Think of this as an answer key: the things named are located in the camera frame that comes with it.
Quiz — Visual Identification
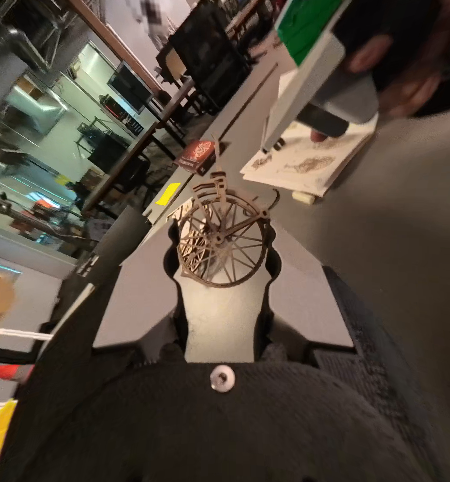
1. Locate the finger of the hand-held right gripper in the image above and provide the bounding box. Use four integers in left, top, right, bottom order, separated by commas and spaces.
262, 32, 347, 153
296, 66, 380, 138

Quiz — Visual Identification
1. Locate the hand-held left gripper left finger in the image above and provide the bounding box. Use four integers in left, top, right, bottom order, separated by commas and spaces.
92, 220, 189, 364

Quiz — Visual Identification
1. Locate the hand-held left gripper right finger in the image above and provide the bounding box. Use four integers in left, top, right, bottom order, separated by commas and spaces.
261, 221, 357, 364

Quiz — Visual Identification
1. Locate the white instruction booklet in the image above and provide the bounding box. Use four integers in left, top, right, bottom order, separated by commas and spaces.
240, 70, 380, 197

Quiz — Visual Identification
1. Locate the wooden bicycle model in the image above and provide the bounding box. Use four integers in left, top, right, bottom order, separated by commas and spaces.
176, 132, 272, 290

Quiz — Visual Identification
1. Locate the laser-cut wooden parts sheet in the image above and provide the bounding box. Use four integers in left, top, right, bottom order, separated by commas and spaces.
166, 199, 195, 230

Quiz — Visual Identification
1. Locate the person's right hand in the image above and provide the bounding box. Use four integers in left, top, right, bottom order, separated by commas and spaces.
345, 36, 450, 117

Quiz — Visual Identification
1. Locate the large green plastic bin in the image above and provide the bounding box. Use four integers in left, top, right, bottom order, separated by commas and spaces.
276, 0, 352, 66

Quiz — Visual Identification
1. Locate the black mesh office chair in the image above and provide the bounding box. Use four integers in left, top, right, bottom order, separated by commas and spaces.
155, 4, 256, 117

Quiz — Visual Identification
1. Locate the yellow paper sheet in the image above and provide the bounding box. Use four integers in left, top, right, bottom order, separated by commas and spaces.
155, 182, 182, 206

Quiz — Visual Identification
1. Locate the dark red printed box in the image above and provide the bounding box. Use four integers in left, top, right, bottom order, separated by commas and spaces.
173, 139, 217, 177

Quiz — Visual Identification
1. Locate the orange traffic cone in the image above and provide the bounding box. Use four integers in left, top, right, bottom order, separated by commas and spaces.
0, 363, 35, 383

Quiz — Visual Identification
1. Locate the black monitor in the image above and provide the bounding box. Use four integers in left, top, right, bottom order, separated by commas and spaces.
106, 60, 156, 115

